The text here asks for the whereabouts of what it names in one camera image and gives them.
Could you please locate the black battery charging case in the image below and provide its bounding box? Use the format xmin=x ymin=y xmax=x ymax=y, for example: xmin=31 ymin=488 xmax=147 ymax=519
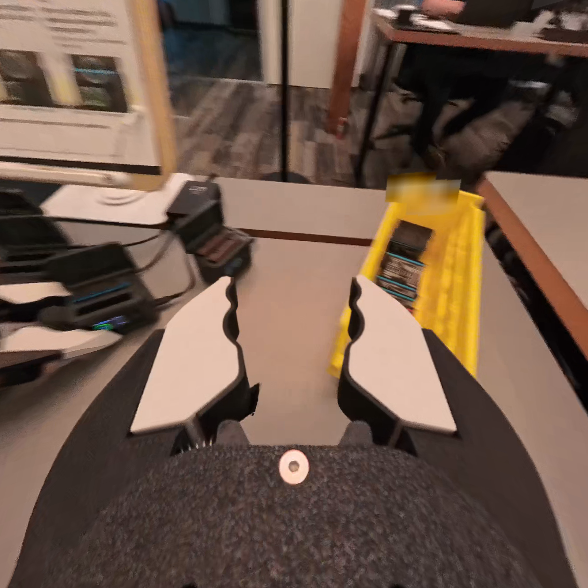
xmin=43 ymin=243 xmax=160 ymax=335
xmin=0 ymin=188 xmax=70 ymax=283
xmin=183 ymin=202 xmax=254 ymax=284

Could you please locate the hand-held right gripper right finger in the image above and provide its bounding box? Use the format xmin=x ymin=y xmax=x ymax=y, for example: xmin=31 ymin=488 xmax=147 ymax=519
xmin=337 ymin=275 xmax=459 ymax=455

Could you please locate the black battery red edge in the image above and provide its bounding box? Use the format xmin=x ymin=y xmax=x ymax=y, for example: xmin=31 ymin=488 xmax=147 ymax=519
xmin=198 ymin=229 xmax=240 ymax=252
xmin=206 ymin=243 xmax=249 ymax=268

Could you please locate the yellow plastic bin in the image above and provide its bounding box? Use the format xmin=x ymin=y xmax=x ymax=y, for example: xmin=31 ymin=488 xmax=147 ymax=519
xmin=327 ymin=172 xmax=486 ymax=381

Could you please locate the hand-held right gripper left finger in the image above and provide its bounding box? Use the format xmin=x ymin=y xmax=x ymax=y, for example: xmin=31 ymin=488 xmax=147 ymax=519
xmin=130 ymin=276 xmax=262 ymax=448

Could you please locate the dark grey laptop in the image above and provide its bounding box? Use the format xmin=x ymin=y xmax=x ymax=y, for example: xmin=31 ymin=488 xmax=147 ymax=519
xmin=457 ymin=0 xmax=533 ymax=28

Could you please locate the black multiport charger hub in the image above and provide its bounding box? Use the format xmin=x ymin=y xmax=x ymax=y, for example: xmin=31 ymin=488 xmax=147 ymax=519
xmin=165 ymin=180 xmax=222 ymax=219

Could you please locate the black charging cable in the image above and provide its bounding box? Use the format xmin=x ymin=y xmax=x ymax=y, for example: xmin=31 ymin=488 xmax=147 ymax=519
xmin=152 ymin=230 xmax=197 ymax=306
xmin=69 ymin=227 xmax=173 ymax=252

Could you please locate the long wooden desk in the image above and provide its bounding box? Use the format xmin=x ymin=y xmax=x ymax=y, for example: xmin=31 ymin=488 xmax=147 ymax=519
xmin=477 ymin=171 xmax=588 ymax=364

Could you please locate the brown wooden panel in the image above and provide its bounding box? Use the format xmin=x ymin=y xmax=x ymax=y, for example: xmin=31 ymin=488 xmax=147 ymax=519
xmin=326 ymin=0 xmax=369 ymax=139

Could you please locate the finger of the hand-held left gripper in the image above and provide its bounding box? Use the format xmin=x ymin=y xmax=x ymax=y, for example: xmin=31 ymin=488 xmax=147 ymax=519
xmin=0 ymin=326 xmax=122 ymax=360
xmin=0 ymin=281 xmax=73 ymax=306

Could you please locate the wooden background desk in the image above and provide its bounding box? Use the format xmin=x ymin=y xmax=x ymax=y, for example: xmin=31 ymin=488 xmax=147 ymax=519
xmin=354 ymin=9 xmax=588 ymax=189

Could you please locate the printed paper sheet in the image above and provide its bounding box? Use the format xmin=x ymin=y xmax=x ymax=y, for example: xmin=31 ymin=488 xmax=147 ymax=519
xmin=0 ymin=0 xmax=162 ymax=167

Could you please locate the black battery blue edge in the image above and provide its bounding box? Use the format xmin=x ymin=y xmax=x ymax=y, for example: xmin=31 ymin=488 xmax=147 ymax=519
xmin=73 ymin=281 xmax=133 ymax=305

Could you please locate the row of black batteries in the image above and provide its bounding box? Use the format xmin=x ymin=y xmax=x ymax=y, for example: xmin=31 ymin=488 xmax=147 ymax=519
xmin=376 ymin=220 xmax=435 ymax=315

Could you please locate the white board ledge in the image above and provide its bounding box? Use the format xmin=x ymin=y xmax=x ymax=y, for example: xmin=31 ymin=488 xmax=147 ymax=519
xmin=0 ymin=156 xmax=131 ymax=188

